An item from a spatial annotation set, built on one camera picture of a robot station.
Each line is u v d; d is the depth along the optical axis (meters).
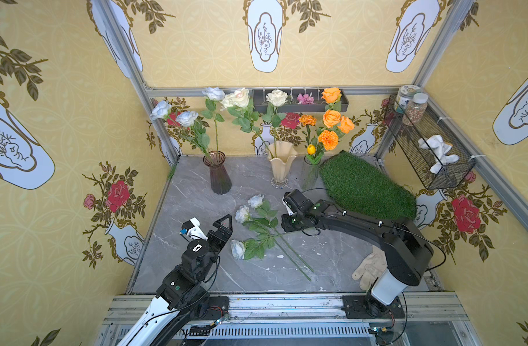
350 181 1.06
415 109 0.80
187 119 0.80
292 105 0.88
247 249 0.85
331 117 0.80
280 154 1.00
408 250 0.45
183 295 0.53
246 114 0.80
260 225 0.92
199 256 0.55
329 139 0.78
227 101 0.80
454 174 0.77
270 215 0.98
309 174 1.02
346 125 0.82
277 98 0.80
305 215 0.66
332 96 0.82
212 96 0.84
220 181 1.00
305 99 0.88
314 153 0.90
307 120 0.87
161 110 0.78
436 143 0.72
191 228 0.67
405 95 0.86
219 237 0.65
